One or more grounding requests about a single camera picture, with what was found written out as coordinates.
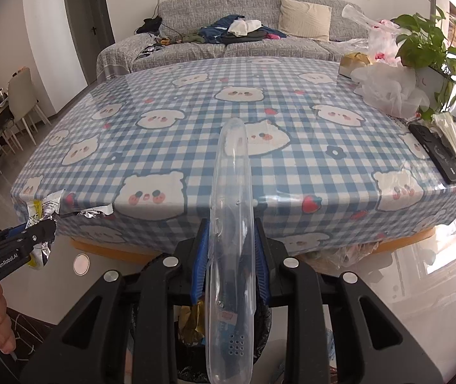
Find transparent plastic case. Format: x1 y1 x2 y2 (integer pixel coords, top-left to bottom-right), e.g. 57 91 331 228
205 119 259 384

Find blue checked bear tablecloth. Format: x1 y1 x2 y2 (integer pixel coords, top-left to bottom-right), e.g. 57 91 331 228
11 57 456 257

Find brown tissue box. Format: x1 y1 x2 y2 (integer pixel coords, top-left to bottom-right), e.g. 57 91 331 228
339 52 372 78

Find grey door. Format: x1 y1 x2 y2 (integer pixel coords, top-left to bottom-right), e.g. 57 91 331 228
62 0 116 85

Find grey sofa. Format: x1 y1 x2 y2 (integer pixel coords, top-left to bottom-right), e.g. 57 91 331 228
96 0 372 85

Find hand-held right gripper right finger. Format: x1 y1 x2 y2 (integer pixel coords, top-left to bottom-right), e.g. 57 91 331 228
252 216 442 384

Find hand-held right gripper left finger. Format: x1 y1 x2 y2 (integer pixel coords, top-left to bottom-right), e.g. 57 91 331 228
20 218 209 384

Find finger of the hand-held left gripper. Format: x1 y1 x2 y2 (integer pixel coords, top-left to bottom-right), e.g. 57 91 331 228
0 226 30 251
16 219 58 249

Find clear plastic utensil packet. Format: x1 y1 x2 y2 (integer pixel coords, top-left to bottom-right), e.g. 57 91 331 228
432 112 456 171

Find black cloth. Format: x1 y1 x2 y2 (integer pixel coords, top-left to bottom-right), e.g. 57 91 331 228
135 16 165 35

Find white plant pot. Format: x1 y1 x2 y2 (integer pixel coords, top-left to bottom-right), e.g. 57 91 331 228
414 66 453 113

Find green potted plant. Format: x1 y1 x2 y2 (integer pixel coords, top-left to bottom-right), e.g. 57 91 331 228
392 0 456 121

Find clear bag with pink items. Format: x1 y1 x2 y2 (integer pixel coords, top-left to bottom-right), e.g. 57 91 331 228
342 4 403 67

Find yellow foil snack wrapper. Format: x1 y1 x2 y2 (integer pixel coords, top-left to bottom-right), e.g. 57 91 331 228
24 190 115 269

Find white chair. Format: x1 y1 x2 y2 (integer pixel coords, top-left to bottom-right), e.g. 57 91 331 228
6 67 51 147

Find pile of clothes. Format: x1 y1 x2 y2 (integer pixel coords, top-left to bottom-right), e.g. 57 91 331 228
182 15 289 46

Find black bag-lined trash bin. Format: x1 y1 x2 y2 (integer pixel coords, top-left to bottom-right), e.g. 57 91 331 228
130 262 273 384

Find black remote control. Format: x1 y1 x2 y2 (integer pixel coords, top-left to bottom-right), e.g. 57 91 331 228
408 123 456 185

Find white plastic bags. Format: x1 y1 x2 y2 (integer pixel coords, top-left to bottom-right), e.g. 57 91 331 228
350 62 431 118

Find cream pillow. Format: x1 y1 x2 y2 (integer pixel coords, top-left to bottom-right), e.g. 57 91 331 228
278 0 332 42

